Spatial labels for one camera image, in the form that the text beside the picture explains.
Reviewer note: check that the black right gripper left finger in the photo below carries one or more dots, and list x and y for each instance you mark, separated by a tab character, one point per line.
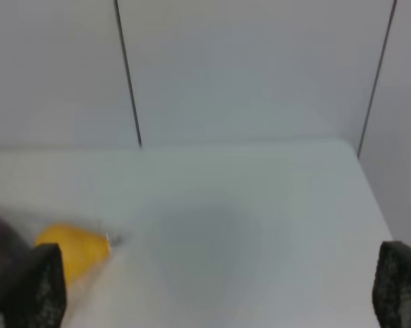
33	289

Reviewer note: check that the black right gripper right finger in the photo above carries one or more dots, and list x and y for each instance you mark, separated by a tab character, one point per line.
391	292

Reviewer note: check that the clear zip bag blue seal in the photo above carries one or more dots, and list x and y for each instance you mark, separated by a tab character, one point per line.
29	224

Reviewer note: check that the purple eggplant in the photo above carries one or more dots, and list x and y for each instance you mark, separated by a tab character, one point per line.
13	247

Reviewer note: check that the yellow pear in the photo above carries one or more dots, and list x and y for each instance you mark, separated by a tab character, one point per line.
81	249

